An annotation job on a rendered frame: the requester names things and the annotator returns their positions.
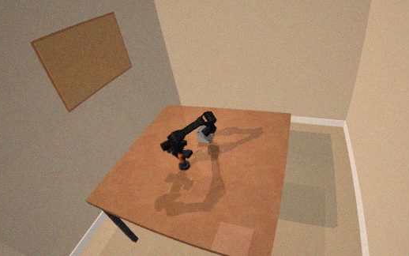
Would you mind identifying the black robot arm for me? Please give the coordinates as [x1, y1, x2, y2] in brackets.
[160, 111, 217, 152]

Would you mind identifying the black round pedestal with short shaft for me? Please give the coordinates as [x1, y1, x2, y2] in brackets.
[178, 160, 190, 171]

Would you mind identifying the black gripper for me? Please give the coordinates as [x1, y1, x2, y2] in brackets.
[167, 143, 193, 161]

